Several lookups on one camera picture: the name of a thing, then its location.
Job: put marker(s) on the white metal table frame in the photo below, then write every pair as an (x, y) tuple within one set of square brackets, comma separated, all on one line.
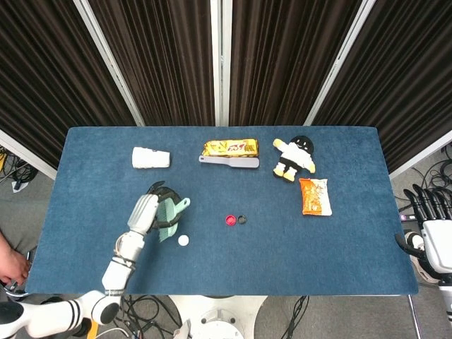
[(415, 318)]

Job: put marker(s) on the white partition bottom rail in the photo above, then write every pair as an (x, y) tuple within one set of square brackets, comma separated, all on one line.
[(423, 154), (24, 154)]

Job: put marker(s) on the red bottle cap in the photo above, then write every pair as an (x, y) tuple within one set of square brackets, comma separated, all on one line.
[(230, 220)]

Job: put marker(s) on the yellow snack package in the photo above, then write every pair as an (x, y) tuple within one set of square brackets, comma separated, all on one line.
[(229, 146)]

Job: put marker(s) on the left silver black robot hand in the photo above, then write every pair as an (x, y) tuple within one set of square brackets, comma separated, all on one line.
[(143, 212)]

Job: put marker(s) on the white bottle cap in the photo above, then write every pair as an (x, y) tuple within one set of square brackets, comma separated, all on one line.
[(183, 240)]

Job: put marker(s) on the white paper cup stack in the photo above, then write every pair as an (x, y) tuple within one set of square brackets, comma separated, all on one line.
[(150, 157)]

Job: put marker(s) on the black bottle cap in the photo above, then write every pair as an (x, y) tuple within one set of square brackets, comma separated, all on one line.
[(242, 219)]

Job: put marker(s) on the orange white snack bag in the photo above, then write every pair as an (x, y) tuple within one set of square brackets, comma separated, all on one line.
[(314, 197)]

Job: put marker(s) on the dark brown pleated curtain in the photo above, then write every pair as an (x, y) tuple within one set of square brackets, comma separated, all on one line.
[(406, 70), (42, 70), (159, 63), (282, 63)]

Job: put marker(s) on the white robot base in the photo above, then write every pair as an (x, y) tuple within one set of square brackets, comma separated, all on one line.
[(219, 318)]

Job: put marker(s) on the small light green broom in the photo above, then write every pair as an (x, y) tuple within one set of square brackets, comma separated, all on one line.
[(169, 233)]

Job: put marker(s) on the blue table cloth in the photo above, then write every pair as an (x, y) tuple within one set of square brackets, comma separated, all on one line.
[(247, 265)]

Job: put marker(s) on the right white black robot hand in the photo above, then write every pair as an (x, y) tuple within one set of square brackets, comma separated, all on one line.
[(438, 243)]

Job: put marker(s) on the black white plush doll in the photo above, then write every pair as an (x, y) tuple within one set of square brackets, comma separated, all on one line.
[(296, 155)]

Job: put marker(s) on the white partition frame post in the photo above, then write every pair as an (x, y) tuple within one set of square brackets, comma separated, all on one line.
[(338, 63), (215, 63), (110, 63)]

